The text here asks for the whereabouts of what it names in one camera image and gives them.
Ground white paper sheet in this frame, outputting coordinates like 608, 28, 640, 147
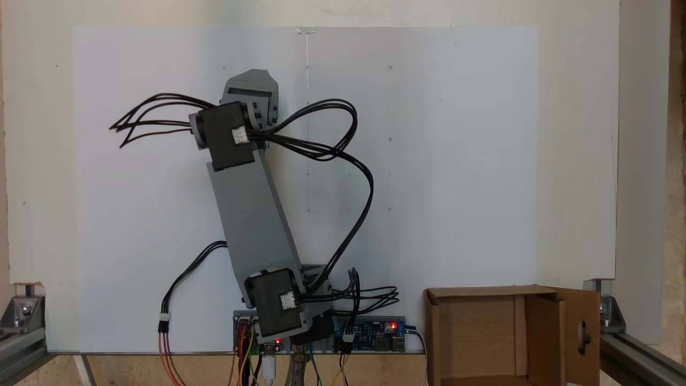
72, 26, 541, 354

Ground dark circuit board white connectors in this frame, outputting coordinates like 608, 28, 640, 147
233, 311, 282, 354

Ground blue circuit board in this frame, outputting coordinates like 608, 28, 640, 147
333, 316, 407, 353

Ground metal table clamp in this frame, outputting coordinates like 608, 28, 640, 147
286, 343, 318, 386

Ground brown cardboard box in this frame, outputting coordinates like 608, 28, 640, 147
424, 285, 602, 386

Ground black servo cable bundle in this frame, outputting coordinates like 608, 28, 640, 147
320, 266, 400, 344
109, 93, 216, 149
262, 98, 375, 294

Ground black cable with white plug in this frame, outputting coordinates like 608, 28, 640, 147
158, 241, 229, 335

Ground coloured jumper wire bundle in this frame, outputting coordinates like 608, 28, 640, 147
229, 322, 263, 386

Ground white USB cable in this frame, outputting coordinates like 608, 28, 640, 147
261, 343, 278, 386

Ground red orange wire bundle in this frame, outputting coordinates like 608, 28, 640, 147
158, 330, 187, 386

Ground yellow black wire pair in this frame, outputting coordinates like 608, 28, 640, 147
329, 350, 353, 386

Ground thin board power cable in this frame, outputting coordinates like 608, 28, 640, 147
405, 325, 430, 386

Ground metal corner bracket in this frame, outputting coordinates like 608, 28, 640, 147
0, 284, 47, 331
583, 279, 628, 335

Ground aluminium profile post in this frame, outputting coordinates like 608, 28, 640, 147
0, 326, 50, 385
598, 331, 686, 386

